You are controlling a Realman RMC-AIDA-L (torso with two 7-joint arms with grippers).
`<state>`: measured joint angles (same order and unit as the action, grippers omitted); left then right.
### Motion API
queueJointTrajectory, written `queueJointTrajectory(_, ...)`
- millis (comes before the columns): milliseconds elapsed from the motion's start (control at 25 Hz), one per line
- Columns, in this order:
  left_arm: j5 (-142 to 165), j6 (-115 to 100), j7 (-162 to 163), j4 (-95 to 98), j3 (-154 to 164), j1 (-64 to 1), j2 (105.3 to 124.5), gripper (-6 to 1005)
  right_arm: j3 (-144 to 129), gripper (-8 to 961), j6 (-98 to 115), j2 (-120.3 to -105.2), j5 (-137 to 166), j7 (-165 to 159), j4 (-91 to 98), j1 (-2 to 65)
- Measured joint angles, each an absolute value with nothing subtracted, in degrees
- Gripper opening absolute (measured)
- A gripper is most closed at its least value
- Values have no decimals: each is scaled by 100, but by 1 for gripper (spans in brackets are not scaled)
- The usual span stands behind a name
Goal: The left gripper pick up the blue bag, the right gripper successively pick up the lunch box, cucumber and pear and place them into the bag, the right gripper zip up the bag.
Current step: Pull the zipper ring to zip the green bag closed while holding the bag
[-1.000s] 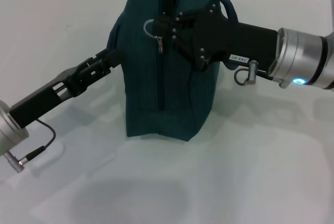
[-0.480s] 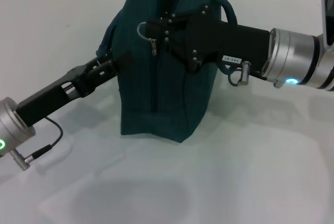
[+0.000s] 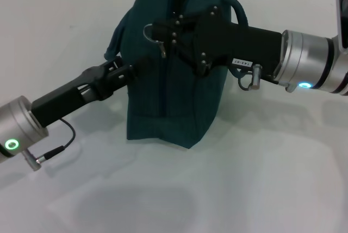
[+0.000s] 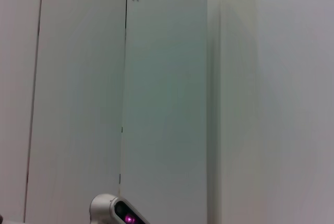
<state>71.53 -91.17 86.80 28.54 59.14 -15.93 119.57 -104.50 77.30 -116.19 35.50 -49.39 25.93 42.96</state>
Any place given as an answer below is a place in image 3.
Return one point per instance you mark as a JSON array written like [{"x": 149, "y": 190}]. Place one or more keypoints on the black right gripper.
[{"x": 239, "y": 40}]

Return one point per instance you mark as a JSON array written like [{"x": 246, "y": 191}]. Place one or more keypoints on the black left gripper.
[{"x": 73, "y": 94}]

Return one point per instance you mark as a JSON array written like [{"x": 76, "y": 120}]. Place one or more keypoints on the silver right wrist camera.
[{"x": 342, "y": 13}]

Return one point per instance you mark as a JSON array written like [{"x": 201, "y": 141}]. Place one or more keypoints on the dark teal fabric lunch bag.
[{"x": 174, "y": 102}]

